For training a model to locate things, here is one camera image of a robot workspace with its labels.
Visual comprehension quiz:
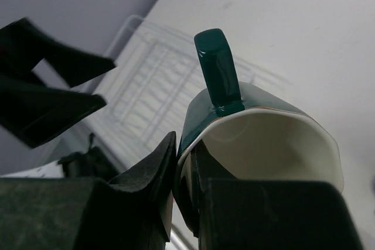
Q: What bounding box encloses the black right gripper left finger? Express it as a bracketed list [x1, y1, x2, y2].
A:
[1, 131, 176, 249]

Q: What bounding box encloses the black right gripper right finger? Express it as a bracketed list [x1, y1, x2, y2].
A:
[191, 142, 361, 249]

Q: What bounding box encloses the dark green ceramic mug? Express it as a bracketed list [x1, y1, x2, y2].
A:
[172, 28, 344, 234]

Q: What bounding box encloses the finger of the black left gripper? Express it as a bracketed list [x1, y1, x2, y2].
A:
[1, 75, 106, 148]
[1, 18, 115, 87]

